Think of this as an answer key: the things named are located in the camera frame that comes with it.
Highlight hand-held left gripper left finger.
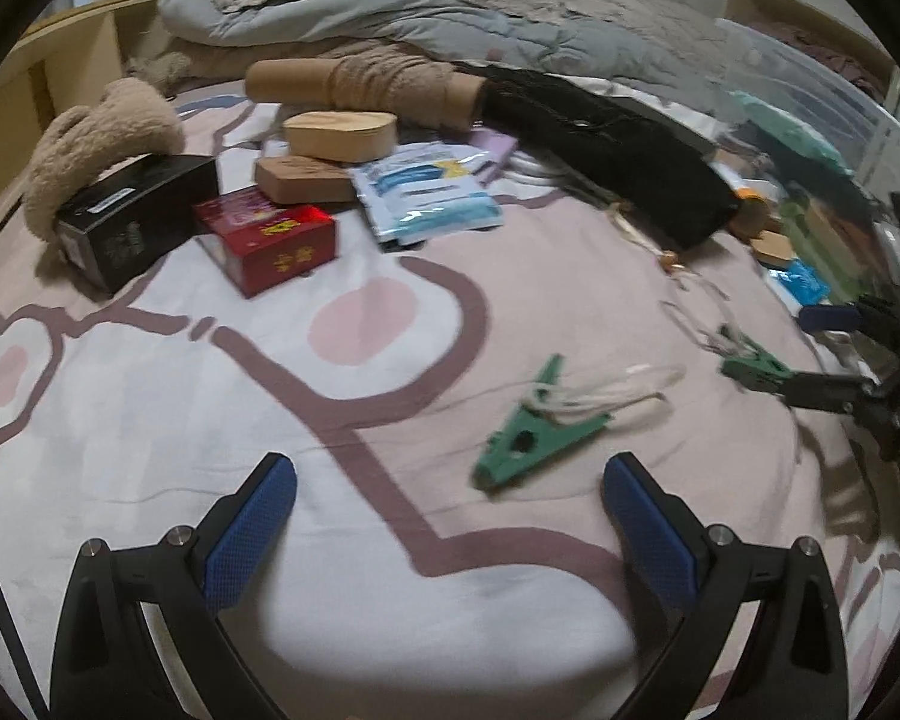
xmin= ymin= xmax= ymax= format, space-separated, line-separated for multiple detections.
xmin=49 ymin=452 xmax=301 ymax=720

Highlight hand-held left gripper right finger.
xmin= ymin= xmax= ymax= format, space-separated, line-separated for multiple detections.
xmin=601 ymin=452 xmax=850 ymax=720

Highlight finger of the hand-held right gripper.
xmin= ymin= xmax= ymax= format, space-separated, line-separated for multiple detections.
xmin=799 ymin=298 xmax=900 ymax=350
xmin=784 ymin=371 xmax=882 ymax=413

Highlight green plastic clip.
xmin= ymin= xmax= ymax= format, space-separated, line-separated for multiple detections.
xmin=720 ymin=326 xmax=796 ymax=395
xmin=471 ymin=355 xmax=614 ymax=494

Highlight clear plastic storage bin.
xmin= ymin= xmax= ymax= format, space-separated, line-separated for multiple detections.
xmin=712 ymin=15 xmax=900 ymax=361

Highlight red cigarette box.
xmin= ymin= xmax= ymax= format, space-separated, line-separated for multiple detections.
xmin=193 ymin=187 xmax=338 ymax=299

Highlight blue white medicine sachet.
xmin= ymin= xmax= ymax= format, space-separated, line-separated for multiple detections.
xmin=351 ymin=161 xmax=505 ymax=245
xmin=367 ymin=141 xmax=496 ymax=188

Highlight purple cardboard box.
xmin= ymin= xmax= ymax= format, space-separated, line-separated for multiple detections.
xmin=469 ymin=127 xmax=517 ymax=181

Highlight oval wooden box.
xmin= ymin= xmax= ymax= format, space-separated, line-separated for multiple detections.
xmin=281 ymin=110 xmax=398 ymax=164

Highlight small blue packet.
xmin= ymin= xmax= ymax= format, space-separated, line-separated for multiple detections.
xmin=784 ymin=259 xmax=831 ymax=306

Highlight printed bed sheet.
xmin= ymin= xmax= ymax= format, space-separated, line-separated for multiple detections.
xmin=0 ymin=79 xmax=900 ymax=720

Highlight brown tape roll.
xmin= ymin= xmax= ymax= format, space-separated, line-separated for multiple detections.
xmin=733 ymin=189 xmax=777 ymax=241

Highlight green cloth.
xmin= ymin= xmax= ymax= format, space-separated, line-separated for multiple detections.
xmin=727 ymin=90 xmax=856 ymax=175

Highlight black denim garment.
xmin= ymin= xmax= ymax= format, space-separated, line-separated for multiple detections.
xmin=480 ymin=64 xmax=743 ymax=252

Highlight wooden side shelf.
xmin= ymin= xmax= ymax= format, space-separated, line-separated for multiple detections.
xmin=724 ymin=0 xmax=900 ymax=91

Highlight black cardboard box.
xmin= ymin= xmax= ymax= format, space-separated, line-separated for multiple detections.
xmin=54 ymin=154 xmax=221 ymax=296

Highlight carved wooden block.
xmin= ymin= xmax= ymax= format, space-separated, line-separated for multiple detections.
xmin=253 ymin=155 xmax=361 ymax=205

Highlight beige fluffy earmuffs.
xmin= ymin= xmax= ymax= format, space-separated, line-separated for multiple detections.
xmin=22 ymin=77 xmax=187 ymax=282

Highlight beige fleece blanket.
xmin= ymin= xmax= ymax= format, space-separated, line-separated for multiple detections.
xmin=127 ymin=41 xmax=458 ymax=87

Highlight grey quilt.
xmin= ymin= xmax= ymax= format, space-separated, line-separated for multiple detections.
xmin=157 ymin=0 xmax=728 ymax=91

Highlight wooden headboard shelf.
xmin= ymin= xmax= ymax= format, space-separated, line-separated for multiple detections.
xmin=0 ymin=0 xmax=173 ymax=263

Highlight white string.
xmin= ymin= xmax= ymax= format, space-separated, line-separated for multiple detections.
xmin=525 ymin=364 xmax=687 ymax=421

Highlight thin beaded cord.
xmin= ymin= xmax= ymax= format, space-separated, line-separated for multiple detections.
xmin=607 ymin=202 xmax=725 ymax=353

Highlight cardboard tube with beige rope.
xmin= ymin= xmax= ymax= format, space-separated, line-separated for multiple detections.
xmin=244 ymin=52 xmax=488 ymax=132

